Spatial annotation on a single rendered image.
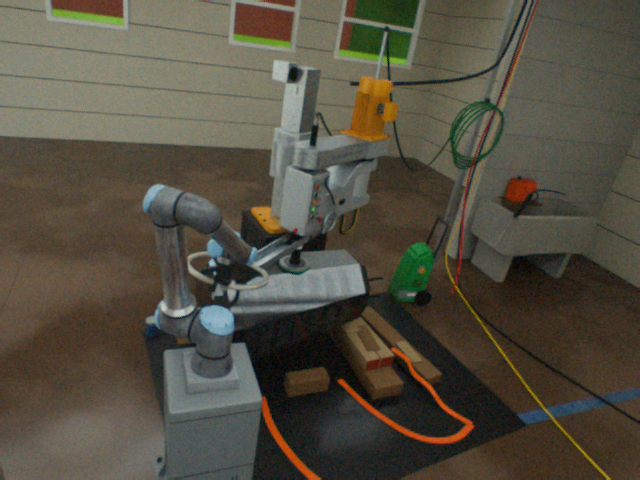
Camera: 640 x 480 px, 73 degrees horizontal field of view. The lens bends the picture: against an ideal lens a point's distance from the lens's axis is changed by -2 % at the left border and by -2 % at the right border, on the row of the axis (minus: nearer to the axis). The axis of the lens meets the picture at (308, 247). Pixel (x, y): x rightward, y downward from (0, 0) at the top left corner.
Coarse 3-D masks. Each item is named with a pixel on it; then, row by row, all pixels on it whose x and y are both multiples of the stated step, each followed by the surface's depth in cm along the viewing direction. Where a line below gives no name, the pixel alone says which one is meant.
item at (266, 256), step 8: (320, 232) 311; (280, 240) 294; (304, 240) 298; (264, 248) 283; (272, 248) 290; (280, 248) 292; (288, 248) 285; (264, 256) 283; (272, 256) 284; (280, 256) 281; (264, 264) 270
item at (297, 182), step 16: (288, 176) 279; (304, 176) 271; (320, 176) 274; (288, 192) 283; (304, 192) 275; (288, 208) 287; (304, 208) 279; (320, 208) 289; (288, 224) 291; (304, 224) 282; (320, 224) 297
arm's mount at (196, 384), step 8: (184, 352) 203; (192, 352) 204; (184, 360) 198; (184, 368) 199; (192, 376) 189; (224, 376) 193; (232, 376) 194; (192, 384) 186; (200, 384) 187; (208, 384) 189; (216, 384) 190; (224, 384) 192; (232, 384) 193; (192, 392) 188; (200, 392) 189
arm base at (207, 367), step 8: (192, 360) 193; (200, 360) 190; (208, 360) 189; (216, 360) 189; (224, 360) 192; (232, 360) 198; (192, 368) 192; (200, 368) 191; (208, 368) 189; (216, 368) 190; (224, 368) 192; (232, 368) 199; (200, 376) 190; (208, 376) 190; (216, 376) 191
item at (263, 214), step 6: (252, 210) 399; (258, 210) 399; (264, 210) 401; (270, 210) 403; (258, 216) 387; (264, 216) 389; (270, 216) 391; (264, 222) 377; (270, 222) 379; (276, 222) 381; (264, 228) 374; (270, 228) 368; (276, 228) 370; (282, 228) 372
